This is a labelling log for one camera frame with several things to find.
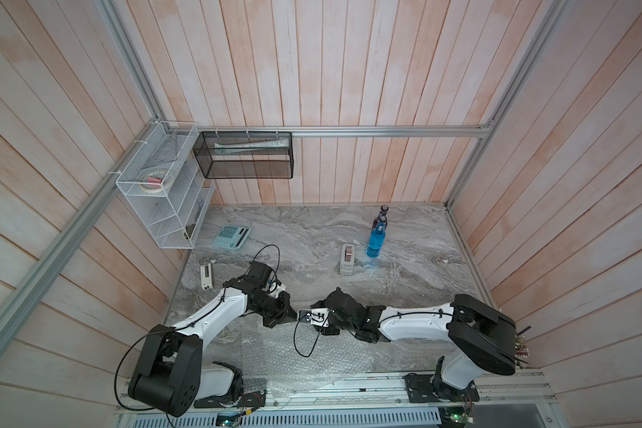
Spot clear bubble wrap sheet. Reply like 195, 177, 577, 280
238, 317, 448, 397

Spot blue bottle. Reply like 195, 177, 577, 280
366, 223, 387, 259

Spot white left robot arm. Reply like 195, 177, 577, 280
128, 261, 296, 417

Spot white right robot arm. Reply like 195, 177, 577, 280
300, 289, 517, 401

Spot light blue desk calculator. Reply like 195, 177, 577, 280
212, 224, 251, 251

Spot dark purple bottle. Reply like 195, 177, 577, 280
372, 205, 389, 229

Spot pens in cup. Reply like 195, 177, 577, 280
515, 326, 531, 367

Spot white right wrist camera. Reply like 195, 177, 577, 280
298, 308, 330, 328

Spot black mesh wall basket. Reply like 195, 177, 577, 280
193, 131, 295, 180

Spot white mesh wall shelf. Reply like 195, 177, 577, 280
116, 121, 214, 250

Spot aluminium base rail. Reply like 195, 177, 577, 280
112, 370, 568, 427

